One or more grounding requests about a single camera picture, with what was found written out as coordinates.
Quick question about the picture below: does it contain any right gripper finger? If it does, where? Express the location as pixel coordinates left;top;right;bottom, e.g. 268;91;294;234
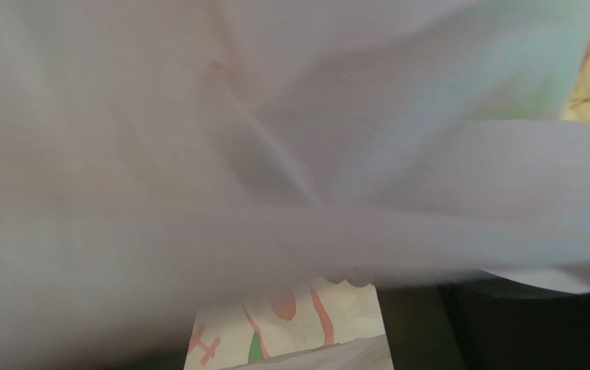
377;278;590;369

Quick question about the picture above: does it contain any pink plastic bag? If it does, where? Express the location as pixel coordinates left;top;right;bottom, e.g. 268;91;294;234
0;1;590;369

